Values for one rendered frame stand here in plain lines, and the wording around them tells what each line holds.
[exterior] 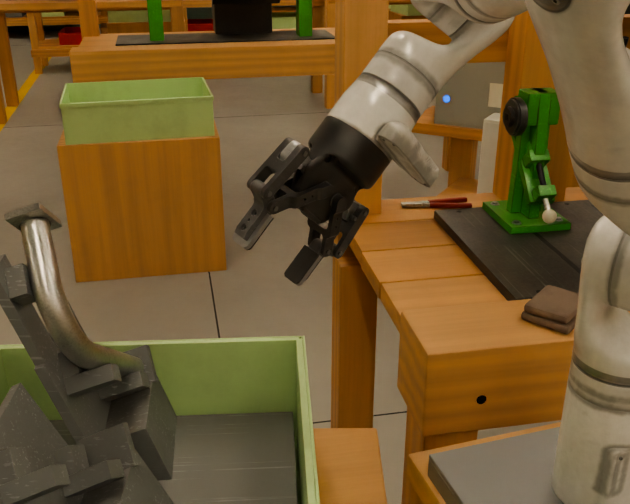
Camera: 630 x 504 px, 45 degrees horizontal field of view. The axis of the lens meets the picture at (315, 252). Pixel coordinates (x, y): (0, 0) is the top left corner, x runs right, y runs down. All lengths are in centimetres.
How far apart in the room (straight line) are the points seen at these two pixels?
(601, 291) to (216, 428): 54
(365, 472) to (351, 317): 74
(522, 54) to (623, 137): 115
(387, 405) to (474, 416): 136
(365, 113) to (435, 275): 75
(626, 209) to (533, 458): 44
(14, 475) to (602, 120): 59
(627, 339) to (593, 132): 33
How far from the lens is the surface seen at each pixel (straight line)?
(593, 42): 48
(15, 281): 85
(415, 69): 72
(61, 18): 1060
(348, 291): 174
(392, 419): 251
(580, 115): 55
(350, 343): 181
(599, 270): 78
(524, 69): 170
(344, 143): 69
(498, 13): 65
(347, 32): 156
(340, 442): 113
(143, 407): 99
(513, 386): 122
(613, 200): 63
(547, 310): 123
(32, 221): 87
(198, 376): 107
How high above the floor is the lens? 149
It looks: 24 degrees down
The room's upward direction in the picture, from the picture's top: straight up
